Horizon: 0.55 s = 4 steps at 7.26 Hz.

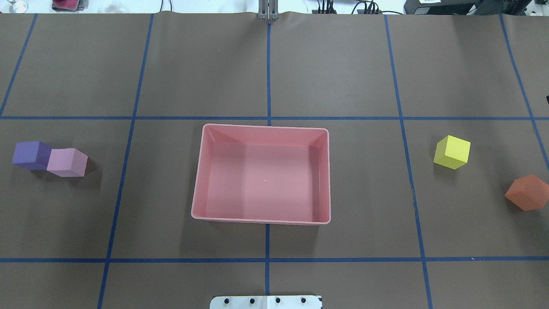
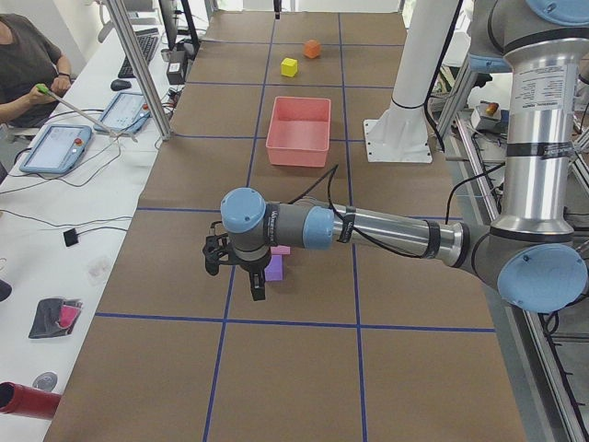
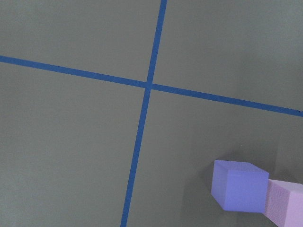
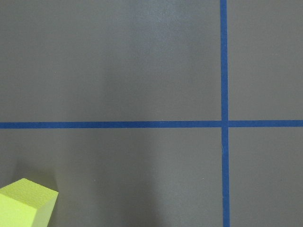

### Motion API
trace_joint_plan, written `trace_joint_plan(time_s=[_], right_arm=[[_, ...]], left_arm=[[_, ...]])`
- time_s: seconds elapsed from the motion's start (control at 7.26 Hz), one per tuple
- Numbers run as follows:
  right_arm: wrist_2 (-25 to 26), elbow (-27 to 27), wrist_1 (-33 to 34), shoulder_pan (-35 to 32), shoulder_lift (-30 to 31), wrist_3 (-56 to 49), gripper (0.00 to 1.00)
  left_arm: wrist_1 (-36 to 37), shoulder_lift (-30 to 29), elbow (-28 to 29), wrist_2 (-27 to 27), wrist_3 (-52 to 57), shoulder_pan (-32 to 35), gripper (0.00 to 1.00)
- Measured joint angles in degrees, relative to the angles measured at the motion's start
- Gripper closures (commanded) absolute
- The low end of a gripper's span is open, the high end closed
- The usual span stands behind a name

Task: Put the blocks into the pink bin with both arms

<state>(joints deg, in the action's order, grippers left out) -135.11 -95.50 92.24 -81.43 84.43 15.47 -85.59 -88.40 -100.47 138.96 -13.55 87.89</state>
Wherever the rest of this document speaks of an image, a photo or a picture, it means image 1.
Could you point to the yellow foam block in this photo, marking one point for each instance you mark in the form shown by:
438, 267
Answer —
452, 152

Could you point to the light pink foam block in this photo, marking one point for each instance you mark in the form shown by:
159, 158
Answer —
67, 162

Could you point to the purple foam block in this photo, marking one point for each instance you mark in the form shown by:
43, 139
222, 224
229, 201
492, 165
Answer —
33, 155

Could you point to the orange foam block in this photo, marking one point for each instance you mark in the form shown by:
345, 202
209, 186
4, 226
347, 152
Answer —
528, 193

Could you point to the pink plastic bin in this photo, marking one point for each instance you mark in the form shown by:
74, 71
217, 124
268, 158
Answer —
264, 175

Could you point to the grey pink cloth pouch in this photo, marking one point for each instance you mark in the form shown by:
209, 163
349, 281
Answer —
69, 5

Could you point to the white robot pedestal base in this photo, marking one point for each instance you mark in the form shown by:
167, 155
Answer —
267, 302

